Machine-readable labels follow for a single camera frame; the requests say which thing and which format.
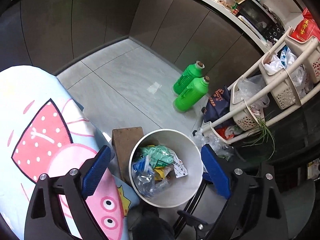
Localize green plastic bottle rear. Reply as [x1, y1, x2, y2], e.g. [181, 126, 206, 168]
[172, 61, 204, 95]

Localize clear plastic bottle wrapper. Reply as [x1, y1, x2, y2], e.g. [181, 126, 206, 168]
[131, 171, 170, 198]

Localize navy shopping bag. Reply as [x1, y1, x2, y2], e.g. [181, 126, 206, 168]
[201, 86, 231, 122]

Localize red gift bag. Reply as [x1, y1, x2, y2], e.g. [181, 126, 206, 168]
[290, 8, 320, 42]

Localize white fish snack wrapper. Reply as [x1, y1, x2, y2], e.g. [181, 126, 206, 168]
[171, 152, 188, 178]

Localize dark kitchen cabinets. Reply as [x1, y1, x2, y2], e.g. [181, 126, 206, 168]
[1, 0, 266, 90]

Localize white plastic storage rack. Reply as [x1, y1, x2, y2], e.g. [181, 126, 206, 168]
[201, 28, 319, 144]

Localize black microwave oven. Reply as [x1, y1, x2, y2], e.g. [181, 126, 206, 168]
[237, 0, 285, 43]

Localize green snack bag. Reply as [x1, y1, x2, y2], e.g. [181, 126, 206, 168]
[139, 145, 174, 168]

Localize blue foil snack bag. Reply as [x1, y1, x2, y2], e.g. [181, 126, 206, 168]
[131, 155, 153, 177]

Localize yellow snack wrapper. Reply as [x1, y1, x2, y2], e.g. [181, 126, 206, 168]
[153, 166, 173, 181]

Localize brown cardboard piece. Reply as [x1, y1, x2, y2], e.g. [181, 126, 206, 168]
[112, 127, 144, 185]

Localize green plastic bottle front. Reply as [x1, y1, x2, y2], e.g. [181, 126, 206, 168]
[173, 76, 210, 112]

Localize white round trash bin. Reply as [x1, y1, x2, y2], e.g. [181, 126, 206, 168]
[129, 129, 203, 209]

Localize green plastic bottle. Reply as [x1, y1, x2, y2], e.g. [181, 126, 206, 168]
[172, 61, 204, 95]
[173, 76, 210, 112]

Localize blue cartoon pig tablecloth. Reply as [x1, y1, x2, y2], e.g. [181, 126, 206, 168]
[0, 65, 141, 240]

